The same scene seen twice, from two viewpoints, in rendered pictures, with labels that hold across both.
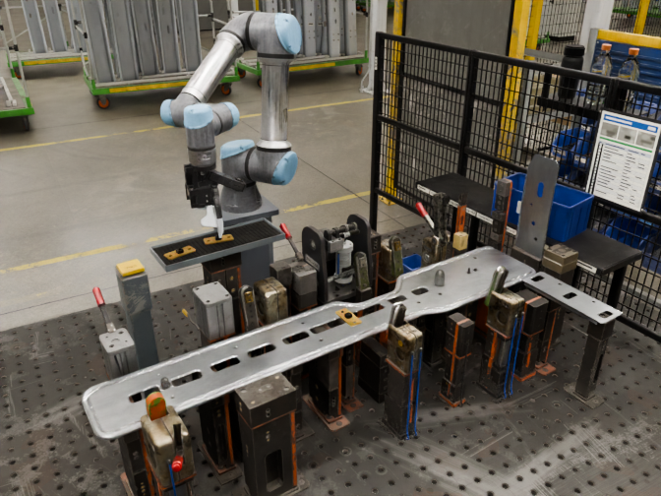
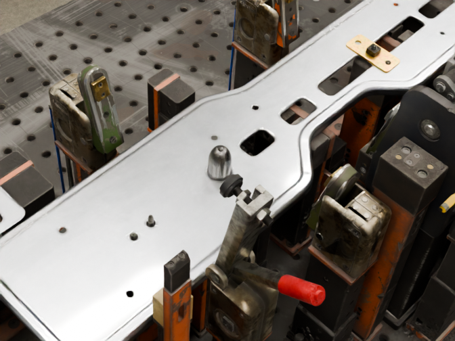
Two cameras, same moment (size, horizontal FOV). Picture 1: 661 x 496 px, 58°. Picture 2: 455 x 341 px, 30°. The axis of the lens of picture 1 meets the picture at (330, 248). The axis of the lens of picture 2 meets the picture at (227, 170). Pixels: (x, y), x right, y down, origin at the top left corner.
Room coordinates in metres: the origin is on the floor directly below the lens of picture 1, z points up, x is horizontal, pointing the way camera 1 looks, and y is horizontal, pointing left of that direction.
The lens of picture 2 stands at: (2.29, -0.53, 1.91)
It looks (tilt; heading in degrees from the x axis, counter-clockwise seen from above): 52 degrees down; 164
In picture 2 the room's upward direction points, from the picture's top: 5 degrees clockwise
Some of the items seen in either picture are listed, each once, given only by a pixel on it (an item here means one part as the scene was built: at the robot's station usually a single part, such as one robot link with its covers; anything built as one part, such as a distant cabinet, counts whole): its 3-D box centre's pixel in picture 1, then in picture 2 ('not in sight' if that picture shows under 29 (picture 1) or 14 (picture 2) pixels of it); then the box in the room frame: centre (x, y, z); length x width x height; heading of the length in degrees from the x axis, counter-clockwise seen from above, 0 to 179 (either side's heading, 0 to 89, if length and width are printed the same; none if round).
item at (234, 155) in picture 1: (239, 160); not in sight; (1.97, 0.31, 1.27); 0.13 x 0.12 x 0.14; 67
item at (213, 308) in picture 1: (218, 353); not in sight; (1.37, 0.32, 0.90); 0.13 x 0.10 x 0.41; 33
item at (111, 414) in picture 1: (343, 322); (376, 47); (1.39, -0.04, 1.00); 1.38 x 0.22 x 0.02; 123
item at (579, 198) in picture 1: (540, 205); not in sight; (1.98, -0.75, 1.10); 0.30 x 0.17 x 0.13; 41
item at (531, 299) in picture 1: (522, 335); (31, 237); (1.55, -0.60, 0.84); 0.11 x 0.10 x 0.28; 33
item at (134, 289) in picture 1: (143, 338); not in sight; (1.42, 0.54, 0.92); 0.08 x 0.08 x 0.44; 33
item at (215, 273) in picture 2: not in sight; (217, 275); (1.79, -0.38, 1.06); 0.03 x 0.01 x 0.03; 33
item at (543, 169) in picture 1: (535, 207); not in sight; (1.80, -0.67, 1.17); 0.12 x 0.01 x 0.34; 33
